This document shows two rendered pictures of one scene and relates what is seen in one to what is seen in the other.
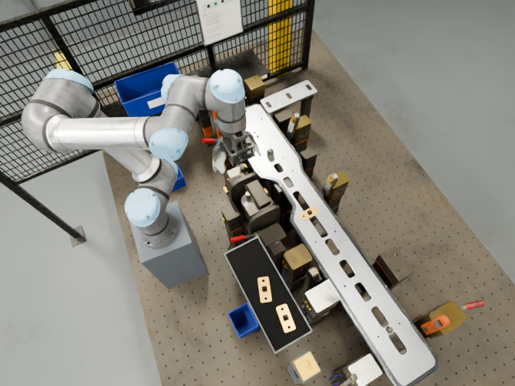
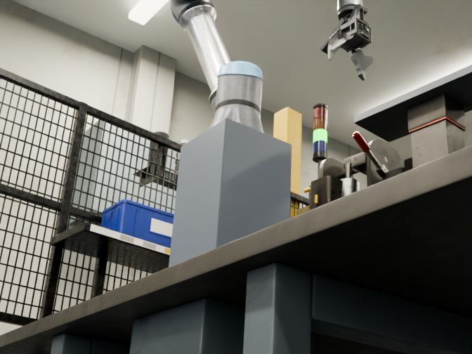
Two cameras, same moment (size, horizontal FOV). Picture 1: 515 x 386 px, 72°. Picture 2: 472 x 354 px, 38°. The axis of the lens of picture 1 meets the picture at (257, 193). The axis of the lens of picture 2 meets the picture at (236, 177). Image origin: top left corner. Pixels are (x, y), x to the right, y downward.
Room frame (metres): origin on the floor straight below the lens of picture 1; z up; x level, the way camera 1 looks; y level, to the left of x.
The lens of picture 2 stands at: (-0.89, 0.78, 0.33)
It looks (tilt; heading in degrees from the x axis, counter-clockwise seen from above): 25 degrees up; 345
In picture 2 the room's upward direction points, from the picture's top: 4 degrees clockwise
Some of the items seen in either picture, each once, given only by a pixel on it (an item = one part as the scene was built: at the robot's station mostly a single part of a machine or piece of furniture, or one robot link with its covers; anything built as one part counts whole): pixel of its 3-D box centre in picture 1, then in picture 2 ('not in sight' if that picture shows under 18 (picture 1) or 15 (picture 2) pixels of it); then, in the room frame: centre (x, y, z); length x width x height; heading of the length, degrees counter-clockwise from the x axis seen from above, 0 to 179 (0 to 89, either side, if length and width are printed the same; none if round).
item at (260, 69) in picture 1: (184, 93); (182, 267); (1.37, 0.34, 1.02); 0.90 x 0.22 x 0.03; 114
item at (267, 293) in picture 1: (264, 289); not in sight; (0.29, 0.00, 1.17); 0.08 x 0.04 x 0.01; 4
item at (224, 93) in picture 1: (227, 96); not in sight; (0.61, 0.05, 1.74); 0.09 x 0.08 x 0.11; 75
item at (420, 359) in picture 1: (313, 216); not in sight; (0.62, -0.23, 1.00); 1.38 x 0.22 x 0.02; 24
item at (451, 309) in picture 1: (431, 323); not in sight; (0.18, -0.64, 0.88); 0.14 x 0.09 x 0.36; 114
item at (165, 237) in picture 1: (155, 225); (237, 128); (0.57, 0.39, 1.15); 0.15 x 0.15 x 0.10
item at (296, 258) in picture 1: (292, 273); not in sight; (0.42, -0.12, 0.89); 0.12 x 0.08 x 0.38; 114
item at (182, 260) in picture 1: (172, 247); (230, 220); (0.57, 0.39, 0.90); 0.20 x 0.20 x 0.40; 19
